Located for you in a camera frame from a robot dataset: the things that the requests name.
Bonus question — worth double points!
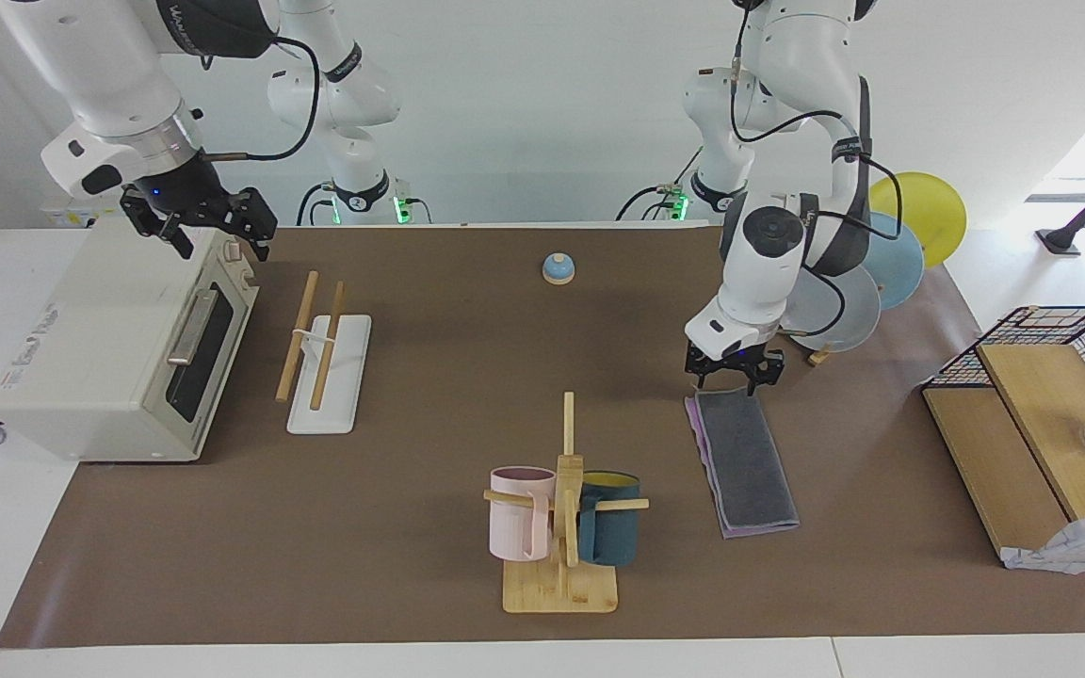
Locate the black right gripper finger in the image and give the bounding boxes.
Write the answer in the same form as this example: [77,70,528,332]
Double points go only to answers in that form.
[227,186,278,263]
[121,188,195,261]

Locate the purple grey towel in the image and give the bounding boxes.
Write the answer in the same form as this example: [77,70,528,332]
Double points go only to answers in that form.
[685,386,801,541]

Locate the white wooden towel rack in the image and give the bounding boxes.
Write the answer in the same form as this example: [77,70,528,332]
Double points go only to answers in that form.
[275,270,373,436]

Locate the white power strip box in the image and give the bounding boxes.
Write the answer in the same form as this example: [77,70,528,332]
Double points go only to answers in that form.
[41,202,124,229]

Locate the grey plate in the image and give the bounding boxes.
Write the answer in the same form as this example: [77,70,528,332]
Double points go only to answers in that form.
[778,264,883,354]

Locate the beige toaster oven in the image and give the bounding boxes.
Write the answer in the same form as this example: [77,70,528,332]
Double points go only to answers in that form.
[0,217,261,462]

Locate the light blue plate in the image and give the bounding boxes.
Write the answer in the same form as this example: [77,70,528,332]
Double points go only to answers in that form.
[858,211,926,312]

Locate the dark teal mug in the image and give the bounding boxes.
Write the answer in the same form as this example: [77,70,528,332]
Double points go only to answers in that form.
[576,471,642,568]

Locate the yellow plate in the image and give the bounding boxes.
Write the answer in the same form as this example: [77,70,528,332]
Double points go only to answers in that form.
[867,171,968,268]

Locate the pink mug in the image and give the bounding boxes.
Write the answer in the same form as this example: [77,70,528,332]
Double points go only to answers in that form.
[489,466,558,562]

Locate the wooden box shelf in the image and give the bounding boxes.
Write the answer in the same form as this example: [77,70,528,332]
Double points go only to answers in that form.
[921,341,1085,564]

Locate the wooden mug tree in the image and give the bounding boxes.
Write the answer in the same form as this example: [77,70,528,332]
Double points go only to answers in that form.
[483,392,650,615]

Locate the brown table mat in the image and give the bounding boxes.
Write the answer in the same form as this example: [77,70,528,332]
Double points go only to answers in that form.
[0,226,1085,649]

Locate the white patterned paper sheet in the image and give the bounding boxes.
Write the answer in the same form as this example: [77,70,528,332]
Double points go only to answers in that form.
[1002,508,1085,574]

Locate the black base cable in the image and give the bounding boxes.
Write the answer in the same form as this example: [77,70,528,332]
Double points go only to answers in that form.
[296,182,336,227]
[616,146,704,222]

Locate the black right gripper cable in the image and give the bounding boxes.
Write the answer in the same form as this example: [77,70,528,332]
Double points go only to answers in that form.
[194,36,322,163]

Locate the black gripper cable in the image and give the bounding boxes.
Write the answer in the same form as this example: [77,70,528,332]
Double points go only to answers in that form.
[729,0,906,340]
[194,36,322,163]

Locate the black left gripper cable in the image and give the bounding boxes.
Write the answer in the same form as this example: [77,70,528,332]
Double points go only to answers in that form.
[729,0,906,340]

